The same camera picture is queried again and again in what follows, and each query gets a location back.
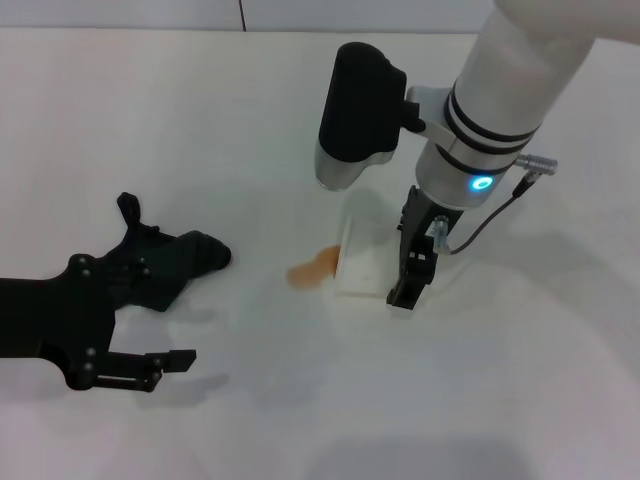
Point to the white paper cup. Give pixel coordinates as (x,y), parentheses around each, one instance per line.
(365,250)

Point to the dark blue rag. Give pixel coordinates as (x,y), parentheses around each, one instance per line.
(185,265)

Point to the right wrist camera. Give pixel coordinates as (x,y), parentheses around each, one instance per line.
(357,110)

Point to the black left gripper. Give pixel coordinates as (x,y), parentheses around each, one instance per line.
(60,320)

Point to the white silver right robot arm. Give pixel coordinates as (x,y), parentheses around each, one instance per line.
(505,75)

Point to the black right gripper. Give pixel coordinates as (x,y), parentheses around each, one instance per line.
(422,220)

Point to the brown liquid stain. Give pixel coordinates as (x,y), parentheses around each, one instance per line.
(312,270)

